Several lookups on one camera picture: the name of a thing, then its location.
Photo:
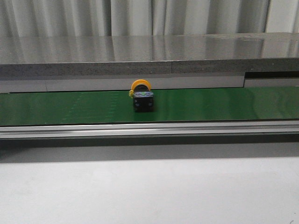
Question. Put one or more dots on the yellow mushroom push button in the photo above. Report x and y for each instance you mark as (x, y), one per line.
(142, 96)

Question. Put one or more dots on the green conveyor belt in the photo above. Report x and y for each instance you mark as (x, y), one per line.
(92, 107)

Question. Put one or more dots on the white pleated curtain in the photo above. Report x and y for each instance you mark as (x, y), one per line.
(49, 18)

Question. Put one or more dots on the grey conveyor back rail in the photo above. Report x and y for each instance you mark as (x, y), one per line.
(157, 81)

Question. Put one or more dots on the aluminium conveyor front rail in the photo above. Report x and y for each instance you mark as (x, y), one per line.
(149, 129)

